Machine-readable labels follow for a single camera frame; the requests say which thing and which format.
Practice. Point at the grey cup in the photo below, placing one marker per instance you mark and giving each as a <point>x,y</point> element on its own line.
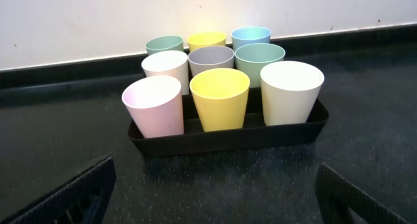
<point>210,60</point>

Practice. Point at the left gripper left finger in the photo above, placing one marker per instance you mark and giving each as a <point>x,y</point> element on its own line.
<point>81,188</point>

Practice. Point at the pink cup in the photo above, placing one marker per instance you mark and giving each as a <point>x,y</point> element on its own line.
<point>156,110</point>

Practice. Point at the white cup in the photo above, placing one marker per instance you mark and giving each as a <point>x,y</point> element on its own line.
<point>166,66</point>
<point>290,97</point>

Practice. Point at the blue cup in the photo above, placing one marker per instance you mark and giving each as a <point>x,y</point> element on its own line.
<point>251,37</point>

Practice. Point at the yellow cup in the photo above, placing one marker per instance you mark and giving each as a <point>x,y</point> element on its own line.
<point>206,40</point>
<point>220,104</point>

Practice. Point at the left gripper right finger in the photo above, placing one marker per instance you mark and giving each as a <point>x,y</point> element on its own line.
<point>342,198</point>

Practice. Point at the green cup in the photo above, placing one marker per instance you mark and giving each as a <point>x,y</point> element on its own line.
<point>164,45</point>
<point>254,62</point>

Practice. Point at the black tray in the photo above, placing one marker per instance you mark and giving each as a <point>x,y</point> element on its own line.
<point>228,142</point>

